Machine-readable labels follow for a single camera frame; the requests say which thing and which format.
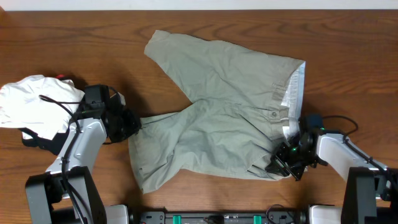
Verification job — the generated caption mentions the khaki green shorts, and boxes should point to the khaki green shorts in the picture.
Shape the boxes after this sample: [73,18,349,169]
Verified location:
[129,30,306,193]

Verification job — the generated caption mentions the white folded garment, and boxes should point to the white folded garment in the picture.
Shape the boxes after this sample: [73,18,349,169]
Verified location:
[1,75,84,140]

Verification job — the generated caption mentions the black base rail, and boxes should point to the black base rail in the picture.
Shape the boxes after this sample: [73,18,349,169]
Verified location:
[129,205,310,224]

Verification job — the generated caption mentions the red item behind pile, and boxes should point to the red item behind pile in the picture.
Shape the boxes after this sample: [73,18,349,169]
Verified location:
[56,74,65,80]

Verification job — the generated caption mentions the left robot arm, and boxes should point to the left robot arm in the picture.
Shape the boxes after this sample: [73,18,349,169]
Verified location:
[25,85,141,223]

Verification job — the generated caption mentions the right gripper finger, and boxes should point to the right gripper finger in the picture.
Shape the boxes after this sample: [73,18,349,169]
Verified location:
[265,154,290,176]
[278,156,307,181]

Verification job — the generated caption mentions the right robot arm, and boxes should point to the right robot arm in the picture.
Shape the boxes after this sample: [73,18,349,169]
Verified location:
[266,114,397,224]

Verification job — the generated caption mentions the black folded garment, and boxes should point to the black folded garment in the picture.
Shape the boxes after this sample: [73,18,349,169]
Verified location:
[19,79,94,156]

